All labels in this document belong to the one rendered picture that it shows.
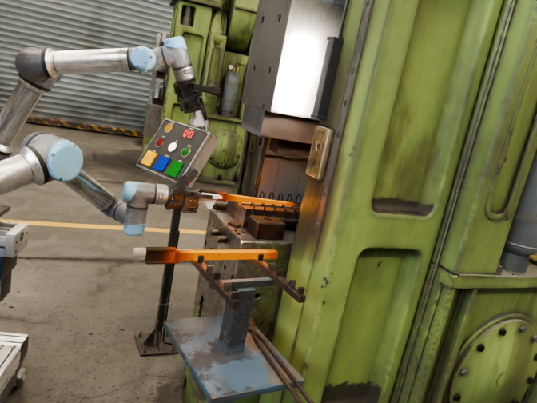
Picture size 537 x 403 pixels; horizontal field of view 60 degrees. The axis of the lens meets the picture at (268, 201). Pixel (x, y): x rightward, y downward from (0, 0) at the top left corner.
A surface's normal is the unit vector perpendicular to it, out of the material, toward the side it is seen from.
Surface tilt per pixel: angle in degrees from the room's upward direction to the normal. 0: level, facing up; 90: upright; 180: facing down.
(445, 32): 89
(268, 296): 90
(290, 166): 90
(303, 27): 90
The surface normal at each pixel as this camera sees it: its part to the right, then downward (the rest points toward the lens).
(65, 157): 0.85, 0.24
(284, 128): 0.40, 0.29
